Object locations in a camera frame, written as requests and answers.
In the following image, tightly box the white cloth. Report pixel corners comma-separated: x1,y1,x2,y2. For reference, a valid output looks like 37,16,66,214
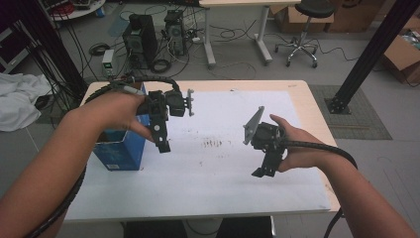
0,72,53,133

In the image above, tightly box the small grey power supply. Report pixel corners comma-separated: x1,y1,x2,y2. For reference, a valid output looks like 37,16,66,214
101,49,116,78

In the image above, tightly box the black table frame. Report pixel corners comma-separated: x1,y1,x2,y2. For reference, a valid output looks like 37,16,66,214
122,216,275,238

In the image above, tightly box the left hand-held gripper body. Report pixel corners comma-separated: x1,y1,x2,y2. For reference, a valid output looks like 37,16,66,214
137,88,196,122

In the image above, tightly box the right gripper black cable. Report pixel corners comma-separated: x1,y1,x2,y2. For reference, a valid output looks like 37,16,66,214
280,138,360,238

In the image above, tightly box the open cardboard box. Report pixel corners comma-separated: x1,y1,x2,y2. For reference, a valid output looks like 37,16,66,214
382,16,420,83

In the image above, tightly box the black swivel stool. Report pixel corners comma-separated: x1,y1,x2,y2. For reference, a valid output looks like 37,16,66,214
274,0,336,68

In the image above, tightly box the person's left hand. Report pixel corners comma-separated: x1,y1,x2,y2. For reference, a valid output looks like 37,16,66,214
68,91,156,143

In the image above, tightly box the grey floor cable loop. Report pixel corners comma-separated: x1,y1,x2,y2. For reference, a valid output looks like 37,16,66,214
207,60,259,80

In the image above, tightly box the white round table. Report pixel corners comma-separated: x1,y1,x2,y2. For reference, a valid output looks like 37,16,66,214
39,0,107,22

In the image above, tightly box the black aluminium post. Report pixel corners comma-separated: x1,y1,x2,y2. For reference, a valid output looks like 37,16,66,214
325,0,420,115

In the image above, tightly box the person's right hand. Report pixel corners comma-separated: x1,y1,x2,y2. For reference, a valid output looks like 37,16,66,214
269,113,331,174

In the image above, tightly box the thick black cable coil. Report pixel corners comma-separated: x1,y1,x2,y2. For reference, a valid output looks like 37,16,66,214
150,59,172,74

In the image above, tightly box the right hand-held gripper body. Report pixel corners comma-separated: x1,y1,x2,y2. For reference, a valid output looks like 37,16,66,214
243,105,287,155

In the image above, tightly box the flat cardboard box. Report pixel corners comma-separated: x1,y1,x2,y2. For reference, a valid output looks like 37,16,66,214
270,4,335,34

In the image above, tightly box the blue cardboard box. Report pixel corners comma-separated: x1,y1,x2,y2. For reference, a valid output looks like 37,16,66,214
92,82,152,172

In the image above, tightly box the grey floor mat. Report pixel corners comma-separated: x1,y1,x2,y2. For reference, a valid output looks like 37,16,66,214
308,83,393,141

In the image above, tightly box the black post with cables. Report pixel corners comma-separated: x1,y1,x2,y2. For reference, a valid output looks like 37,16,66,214
9,0,88,98

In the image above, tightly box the white desk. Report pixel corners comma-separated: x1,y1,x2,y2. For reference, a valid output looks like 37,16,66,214
198,0,302,67

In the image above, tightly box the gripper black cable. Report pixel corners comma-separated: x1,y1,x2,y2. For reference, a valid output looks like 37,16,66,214
280,138,360,238
24,74,182,238

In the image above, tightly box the grey computer tower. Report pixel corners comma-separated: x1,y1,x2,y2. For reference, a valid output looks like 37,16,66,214
163,9,186,57

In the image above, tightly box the grey metal frame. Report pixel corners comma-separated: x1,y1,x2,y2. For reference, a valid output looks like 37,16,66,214
0,26,33,74

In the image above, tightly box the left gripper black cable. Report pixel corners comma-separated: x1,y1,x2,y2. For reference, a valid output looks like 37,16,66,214
24,74,182,238

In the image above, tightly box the large cardboard box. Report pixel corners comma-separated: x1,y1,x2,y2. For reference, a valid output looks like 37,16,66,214
325,0,385,34

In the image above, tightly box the white table mat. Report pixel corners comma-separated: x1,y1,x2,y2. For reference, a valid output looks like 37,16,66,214
64,89,332,222

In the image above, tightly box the black computer tower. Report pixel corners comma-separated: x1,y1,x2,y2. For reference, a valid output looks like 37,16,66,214
122,13,158,70

